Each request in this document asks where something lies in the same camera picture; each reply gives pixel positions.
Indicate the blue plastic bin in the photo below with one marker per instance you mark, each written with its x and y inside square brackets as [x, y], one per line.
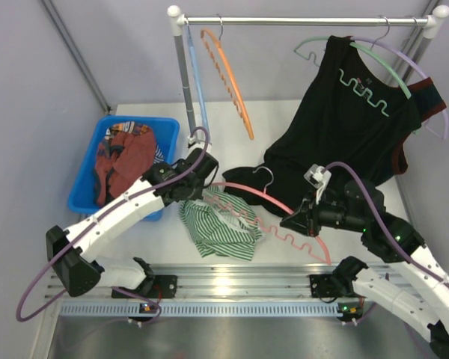
[81, 197]

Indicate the green white striped tank top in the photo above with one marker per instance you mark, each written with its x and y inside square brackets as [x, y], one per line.
[221, 224]

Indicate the mint green plastic hanger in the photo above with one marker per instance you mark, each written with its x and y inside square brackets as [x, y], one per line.
[346, 95]

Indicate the dark teal maroon-trimmed tank top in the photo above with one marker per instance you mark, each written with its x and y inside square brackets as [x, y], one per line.
[429, 103]

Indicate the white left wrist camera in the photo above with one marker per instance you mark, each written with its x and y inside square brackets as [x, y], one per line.
[194, 142]

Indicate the lilac plastic hanger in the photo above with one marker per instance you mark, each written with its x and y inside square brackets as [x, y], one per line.
[412, 64]

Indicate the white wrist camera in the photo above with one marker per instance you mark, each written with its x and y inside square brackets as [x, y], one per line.
[194, 142]
[319, 178]

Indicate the black tank top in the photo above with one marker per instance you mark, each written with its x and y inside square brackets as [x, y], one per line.
[304, 144]

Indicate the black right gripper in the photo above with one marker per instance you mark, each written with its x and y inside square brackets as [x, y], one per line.
[306, 216]

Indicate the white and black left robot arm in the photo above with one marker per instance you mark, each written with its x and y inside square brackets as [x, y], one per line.
[75, 252]

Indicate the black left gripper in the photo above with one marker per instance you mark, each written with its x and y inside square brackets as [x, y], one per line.
[194, 186]

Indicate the patterned orange blue garment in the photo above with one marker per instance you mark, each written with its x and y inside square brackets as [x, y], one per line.
[131, 127]

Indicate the rust red garment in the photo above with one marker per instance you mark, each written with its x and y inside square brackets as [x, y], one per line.
[121, 159]

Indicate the aluminium mounting rail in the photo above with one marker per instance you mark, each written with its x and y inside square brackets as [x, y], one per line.
[278, 282]

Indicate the orange plastic hanger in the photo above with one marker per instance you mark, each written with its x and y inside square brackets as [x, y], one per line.
[213, 46]

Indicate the pink plastic hanger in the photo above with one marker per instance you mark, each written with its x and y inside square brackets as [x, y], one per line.
[269, 224]

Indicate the light blue plastic hanger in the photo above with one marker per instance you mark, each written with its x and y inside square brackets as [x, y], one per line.
[197, 79]

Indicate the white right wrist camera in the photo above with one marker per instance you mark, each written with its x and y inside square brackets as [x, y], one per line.
[319, 178]

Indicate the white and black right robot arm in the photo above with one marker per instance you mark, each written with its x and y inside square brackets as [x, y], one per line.
[397, 243]

